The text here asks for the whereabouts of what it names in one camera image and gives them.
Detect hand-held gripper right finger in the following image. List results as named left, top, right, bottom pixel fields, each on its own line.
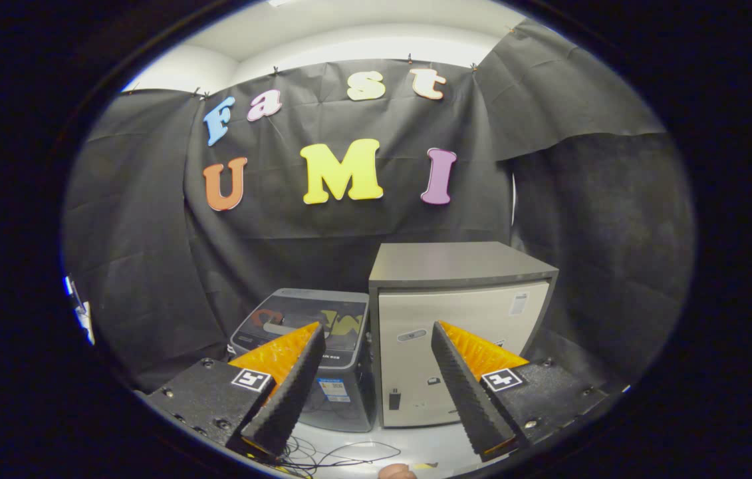
left=431, top=321, right=609, bottom=463

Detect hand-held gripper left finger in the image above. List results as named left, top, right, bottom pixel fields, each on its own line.
left=146, top=322, right=327, bottom=460

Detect grey washing machine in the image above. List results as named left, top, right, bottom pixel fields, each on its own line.
left=228, top=287, right=376, bottom=433

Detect grey cabinet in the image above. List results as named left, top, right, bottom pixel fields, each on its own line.
left=369, top=241, right=559, bottom=428

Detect black backdrop cloth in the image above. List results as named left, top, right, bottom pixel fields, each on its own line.
left=60, top=19, right=695, bottom=393

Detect white object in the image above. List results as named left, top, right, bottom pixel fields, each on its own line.
left=64, top=276, right=96, bottom=345

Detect thin black floor cables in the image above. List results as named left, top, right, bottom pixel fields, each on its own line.
left=276, top=436, right=403, bottom=477

